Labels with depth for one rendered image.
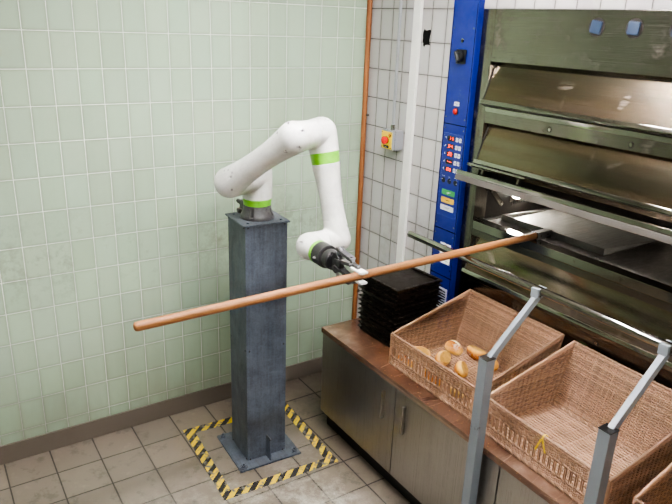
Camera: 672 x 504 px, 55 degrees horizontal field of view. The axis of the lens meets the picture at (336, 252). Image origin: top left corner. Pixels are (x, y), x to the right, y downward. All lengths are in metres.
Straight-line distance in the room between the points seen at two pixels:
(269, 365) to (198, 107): 1.26
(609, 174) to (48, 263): 2.38
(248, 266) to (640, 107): 1.64
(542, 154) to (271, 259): 1.22
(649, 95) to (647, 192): 0.33
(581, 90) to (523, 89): 0.27
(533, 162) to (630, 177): 0.43
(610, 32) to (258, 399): 2.13
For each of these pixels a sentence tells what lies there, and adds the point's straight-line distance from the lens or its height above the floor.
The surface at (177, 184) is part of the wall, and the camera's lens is 3.23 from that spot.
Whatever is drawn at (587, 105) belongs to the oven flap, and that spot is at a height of 1.77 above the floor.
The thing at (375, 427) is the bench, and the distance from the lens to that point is 3.09.
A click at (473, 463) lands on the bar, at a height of 0.53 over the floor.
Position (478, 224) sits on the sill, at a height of 1.17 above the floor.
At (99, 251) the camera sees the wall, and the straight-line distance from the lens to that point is 3.20.
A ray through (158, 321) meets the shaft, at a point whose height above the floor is 1.18.
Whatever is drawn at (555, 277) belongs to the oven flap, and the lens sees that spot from 2.83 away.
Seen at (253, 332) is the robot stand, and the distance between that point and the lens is 2.96.
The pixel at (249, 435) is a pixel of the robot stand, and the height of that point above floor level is 0.15.
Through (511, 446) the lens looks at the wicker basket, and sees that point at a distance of 2.51.
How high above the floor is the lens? 2.02
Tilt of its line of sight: 19 degrees down
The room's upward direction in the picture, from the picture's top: 2 degrees clockwise
